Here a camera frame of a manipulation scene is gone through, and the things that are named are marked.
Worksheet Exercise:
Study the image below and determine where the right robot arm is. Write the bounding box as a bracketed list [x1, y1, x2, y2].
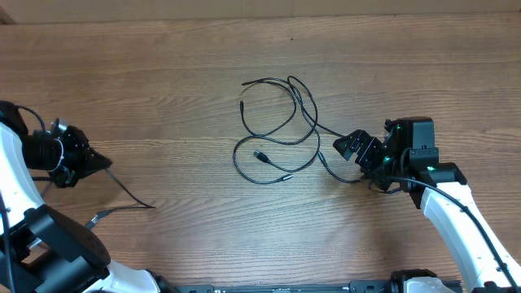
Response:
[333, 116, 520, 292]

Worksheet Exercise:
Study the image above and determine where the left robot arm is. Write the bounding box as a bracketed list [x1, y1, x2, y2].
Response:
[1, 101, 169, 292]

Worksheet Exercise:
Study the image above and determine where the black USB cable silver plug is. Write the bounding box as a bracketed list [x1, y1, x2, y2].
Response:
[232, 76, 322, 186]

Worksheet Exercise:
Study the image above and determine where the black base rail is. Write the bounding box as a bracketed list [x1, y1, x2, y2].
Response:
[177, 280, 398, 293]

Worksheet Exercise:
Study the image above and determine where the thin black micro USB cable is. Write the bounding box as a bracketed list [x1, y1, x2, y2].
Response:
[239, 75, 363, 184]

